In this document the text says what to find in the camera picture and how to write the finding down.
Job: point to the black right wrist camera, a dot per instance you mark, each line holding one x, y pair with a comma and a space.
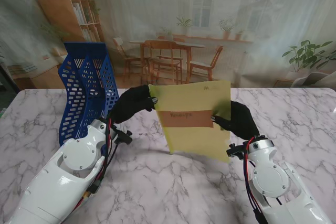
236, 151

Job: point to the blue perforated file rack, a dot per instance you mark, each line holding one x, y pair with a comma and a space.
86, 90

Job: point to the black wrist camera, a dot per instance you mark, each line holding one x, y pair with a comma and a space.
123, 136
236, 151

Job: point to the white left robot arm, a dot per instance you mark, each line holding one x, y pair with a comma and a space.
63, 176

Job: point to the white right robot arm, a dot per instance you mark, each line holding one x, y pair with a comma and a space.
283, 182

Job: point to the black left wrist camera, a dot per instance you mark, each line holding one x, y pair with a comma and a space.
123, 136

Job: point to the printed room backdrop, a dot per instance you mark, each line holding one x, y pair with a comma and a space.
168, 19

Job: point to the pink receipt paper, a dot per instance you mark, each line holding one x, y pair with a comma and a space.
187, 117

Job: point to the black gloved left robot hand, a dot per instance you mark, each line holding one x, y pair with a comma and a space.
134, 106

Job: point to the yellow translucent file folder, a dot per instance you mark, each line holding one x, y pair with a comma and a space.
194, 119

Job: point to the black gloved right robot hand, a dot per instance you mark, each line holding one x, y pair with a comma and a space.
239, 123

